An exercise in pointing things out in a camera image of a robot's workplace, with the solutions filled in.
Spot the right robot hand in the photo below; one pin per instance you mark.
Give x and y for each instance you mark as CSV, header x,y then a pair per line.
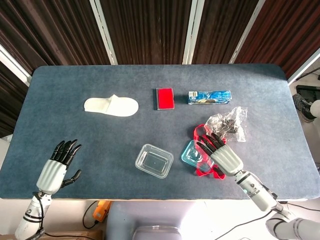
x,y
227,160

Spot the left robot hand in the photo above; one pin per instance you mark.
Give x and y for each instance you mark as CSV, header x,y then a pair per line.
x,y
51,175

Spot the teal container lid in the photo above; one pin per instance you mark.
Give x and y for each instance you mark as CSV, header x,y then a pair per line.
x,y
190,155

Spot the clear plastic container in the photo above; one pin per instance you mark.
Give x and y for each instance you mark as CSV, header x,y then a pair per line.
x,y
153,162

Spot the clear crumpled plastic bag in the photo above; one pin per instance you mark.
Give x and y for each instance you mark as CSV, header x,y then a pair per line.
x,y
232,120

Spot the orange device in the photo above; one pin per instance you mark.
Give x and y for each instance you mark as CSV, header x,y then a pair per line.
x,y
101,211

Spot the blue snack package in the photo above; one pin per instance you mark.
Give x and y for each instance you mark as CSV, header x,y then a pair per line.
x,y
210,97

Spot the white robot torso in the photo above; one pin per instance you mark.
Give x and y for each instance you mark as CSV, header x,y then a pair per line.
x,y
187,220

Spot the red ink pad case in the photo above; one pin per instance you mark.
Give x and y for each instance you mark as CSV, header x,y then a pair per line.
x,y
165,98

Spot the grey sneaker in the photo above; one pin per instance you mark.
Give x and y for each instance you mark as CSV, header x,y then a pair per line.
x,y
301,107

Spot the white disposable slipper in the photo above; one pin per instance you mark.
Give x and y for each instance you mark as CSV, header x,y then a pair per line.
x,y
117,108

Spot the white round object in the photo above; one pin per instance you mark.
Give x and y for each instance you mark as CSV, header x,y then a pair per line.
x,y
315,110

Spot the blue felt table cover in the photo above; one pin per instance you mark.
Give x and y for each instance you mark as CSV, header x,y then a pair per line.
x,y
75,75

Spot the white partition post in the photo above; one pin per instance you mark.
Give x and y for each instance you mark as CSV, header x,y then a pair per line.
x,y
246,32
306,66
103,32
12,65
193,32

